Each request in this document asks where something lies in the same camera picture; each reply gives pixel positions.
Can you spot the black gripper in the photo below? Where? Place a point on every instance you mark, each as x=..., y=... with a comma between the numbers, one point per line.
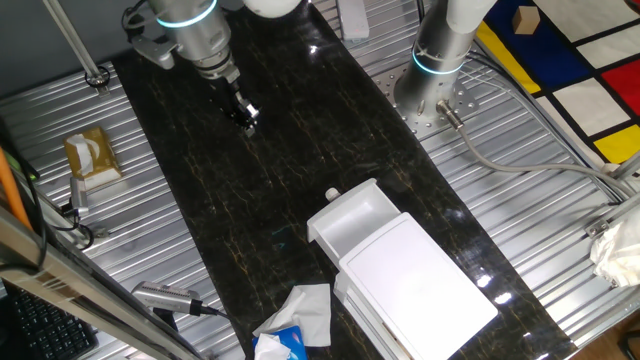
x=229, y=97

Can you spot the white plastic drawer with knob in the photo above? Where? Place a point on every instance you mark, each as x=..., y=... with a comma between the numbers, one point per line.
x=350, y=220

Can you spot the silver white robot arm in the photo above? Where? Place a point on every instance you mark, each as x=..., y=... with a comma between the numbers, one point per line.
x=200, y=30

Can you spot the white plastic drawer cabinet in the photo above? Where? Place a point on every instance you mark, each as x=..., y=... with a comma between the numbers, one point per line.
x=420, y=285

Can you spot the black marble pattern mat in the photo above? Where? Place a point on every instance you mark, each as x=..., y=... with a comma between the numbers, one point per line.
x=225, y=200

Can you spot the white power adapter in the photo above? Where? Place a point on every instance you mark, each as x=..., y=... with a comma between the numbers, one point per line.
x=352, y=20

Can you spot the brown tissue box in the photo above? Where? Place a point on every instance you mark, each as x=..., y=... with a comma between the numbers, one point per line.
x=105, y=160

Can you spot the white tissue strip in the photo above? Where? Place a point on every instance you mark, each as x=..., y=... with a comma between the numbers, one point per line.
x=82, y=152

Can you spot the silver metal pole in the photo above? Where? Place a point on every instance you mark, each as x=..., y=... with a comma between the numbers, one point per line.
x=75, y=45

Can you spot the flat white tissue sheet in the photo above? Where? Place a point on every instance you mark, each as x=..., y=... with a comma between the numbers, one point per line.
x=312, y=315

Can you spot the blue tissue pack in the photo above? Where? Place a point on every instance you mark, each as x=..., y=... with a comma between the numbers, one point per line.
x=296, y=342

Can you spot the crumpled white tissue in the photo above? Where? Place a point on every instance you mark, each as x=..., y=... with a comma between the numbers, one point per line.
x=270, y=348

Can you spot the orange pole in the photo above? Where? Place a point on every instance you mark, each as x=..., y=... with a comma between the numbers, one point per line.
x=11, y=190

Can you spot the black keyboard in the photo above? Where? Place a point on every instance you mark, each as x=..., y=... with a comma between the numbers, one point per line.
x=50, y=330

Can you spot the small wooden block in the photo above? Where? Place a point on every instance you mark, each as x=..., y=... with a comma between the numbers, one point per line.
x=526, y=20

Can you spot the colour block pattern mat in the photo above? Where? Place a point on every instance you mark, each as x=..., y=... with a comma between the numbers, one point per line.
x=590, y=105

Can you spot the short aluminium profile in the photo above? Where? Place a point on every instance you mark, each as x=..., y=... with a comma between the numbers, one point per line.
x=627, y=167

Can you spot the crumpled white cloth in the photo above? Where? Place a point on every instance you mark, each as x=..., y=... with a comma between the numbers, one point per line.
x=617, y=250

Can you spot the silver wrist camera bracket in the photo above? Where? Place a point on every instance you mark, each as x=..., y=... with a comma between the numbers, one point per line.
x=155, y=50

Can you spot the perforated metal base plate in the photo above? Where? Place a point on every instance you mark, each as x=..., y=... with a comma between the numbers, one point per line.
x=425, y=128

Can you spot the small silver camera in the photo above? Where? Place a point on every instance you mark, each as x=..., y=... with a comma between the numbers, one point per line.
x=78, y=197

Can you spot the large silver camera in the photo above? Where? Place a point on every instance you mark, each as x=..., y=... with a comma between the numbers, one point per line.
x=162, y=296

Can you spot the aluminium frame beam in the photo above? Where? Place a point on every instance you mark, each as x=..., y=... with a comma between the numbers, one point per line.
x=75, y=287

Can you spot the aluminium profile with bracket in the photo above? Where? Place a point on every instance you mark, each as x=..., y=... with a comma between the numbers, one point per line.
x=617, y=212

